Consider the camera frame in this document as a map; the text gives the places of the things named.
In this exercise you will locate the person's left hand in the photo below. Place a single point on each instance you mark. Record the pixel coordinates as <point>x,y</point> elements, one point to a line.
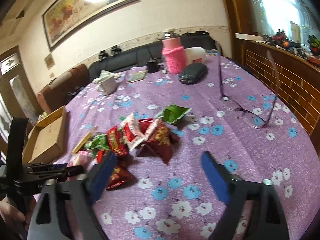
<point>9,214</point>

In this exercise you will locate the green clear candy packet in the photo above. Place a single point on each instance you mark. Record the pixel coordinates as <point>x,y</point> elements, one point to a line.
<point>98,143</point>

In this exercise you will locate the dark red triangular packet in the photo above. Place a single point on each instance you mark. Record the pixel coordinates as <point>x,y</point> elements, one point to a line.
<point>121,176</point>

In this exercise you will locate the framed wall painting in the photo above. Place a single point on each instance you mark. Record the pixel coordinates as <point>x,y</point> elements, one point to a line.
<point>65,17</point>

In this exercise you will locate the white cloth gloves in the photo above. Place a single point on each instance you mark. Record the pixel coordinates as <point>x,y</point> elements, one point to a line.
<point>105,75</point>

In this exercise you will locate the white ceramic mug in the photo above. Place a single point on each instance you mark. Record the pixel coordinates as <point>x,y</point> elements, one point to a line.
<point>106,84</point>

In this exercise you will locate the brown armchair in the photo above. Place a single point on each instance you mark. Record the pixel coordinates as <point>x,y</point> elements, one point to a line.
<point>63,88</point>

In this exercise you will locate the green pea snack packet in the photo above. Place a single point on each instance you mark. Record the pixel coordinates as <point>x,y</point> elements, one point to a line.
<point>172,114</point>

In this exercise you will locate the pink character snack packet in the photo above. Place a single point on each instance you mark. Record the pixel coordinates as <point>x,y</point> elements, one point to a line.
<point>82,158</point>

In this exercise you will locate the black glasses case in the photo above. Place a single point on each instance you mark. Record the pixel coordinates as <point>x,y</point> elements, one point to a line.
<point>193,73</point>

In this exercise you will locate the wooden sideboard cabinet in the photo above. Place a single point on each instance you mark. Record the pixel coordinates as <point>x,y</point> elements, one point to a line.
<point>298,80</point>

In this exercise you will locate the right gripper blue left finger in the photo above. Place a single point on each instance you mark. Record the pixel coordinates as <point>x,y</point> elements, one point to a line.
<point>98,177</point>

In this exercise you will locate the wooden glass door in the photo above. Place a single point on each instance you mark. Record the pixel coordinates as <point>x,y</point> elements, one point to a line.
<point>17,96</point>

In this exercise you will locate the black leather sofa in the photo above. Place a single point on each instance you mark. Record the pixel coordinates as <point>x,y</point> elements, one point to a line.
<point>137,57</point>

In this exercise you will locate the small green booklet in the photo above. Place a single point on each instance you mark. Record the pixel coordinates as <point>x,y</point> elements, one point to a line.
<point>137,76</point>

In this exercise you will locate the yellow cake bar packet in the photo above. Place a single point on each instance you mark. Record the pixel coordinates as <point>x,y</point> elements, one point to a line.
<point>84,139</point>

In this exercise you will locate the white red snack packet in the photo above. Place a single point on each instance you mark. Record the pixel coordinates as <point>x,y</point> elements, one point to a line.
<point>132,135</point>

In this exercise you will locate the small black cup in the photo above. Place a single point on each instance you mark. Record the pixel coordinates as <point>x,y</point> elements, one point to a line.
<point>152,66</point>

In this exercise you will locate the dark red nut packet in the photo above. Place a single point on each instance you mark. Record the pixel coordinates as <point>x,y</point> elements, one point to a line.
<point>158,139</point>

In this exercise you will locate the purple floral tablecloth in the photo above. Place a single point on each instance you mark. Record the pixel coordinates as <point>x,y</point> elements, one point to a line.
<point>235,117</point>

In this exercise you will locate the brown cardboard box tray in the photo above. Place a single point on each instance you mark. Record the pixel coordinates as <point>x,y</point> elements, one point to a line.
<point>47,139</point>

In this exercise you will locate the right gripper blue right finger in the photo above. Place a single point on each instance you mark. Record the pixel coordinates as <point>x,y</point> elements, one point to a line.
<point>218,177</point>

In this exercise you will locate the red gold long packet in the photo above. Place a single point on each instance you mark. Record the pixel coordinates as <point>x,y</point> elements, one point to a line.
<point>115,142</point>

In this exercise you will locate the pink knit-sleeved thermos bottle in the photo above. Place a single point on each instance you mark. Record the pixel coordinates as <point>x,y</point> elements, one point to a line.
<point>173,51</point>

